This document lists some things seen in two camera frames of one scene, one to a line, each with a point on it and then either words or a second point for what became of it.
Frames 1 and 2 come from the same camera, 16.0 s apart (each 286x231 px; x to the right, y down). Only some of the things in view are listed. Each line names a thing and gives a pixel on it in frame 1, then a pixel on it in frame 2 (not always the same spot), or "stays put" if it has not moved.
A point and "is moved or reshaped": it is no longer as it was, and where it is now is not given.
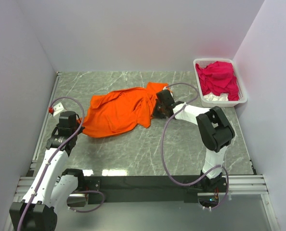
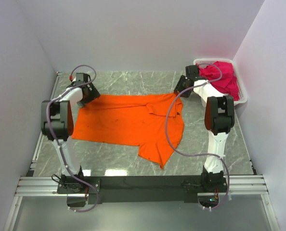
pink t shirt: (218, 78) stays put
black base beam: (138, 189) stays put
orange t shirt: (113, 112) is moved or reshaped
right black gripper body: (159, 110) to (181, 84)
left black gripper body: (77, 128) to (92, 95)
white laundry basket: (242, 96) stays put
